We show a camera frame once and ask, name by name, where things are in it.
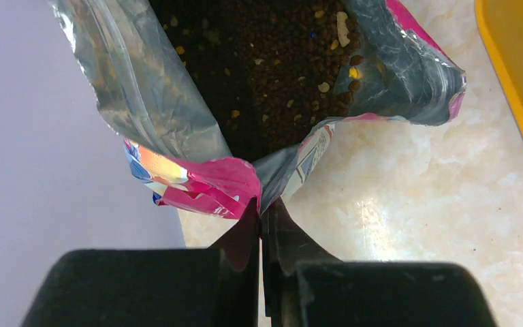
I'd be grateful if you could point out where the brown pet food kibble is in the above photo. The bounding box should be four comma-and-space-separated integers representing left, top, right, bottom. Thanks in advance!
150, 1, 362, 162

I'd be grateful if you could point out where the pink pet food bag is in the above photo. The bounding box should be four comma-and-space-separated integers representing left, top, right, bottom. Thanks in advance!
50, 1, 466, 219

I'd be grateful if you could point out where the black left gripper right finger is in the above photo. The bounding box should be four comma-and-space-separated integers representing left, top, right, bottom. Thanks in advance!
261, 200, 496, 326

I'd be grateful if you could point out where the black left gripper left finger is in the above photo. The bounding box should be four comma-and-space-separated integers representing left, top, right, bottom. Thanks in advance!
22, 200, 259, 326

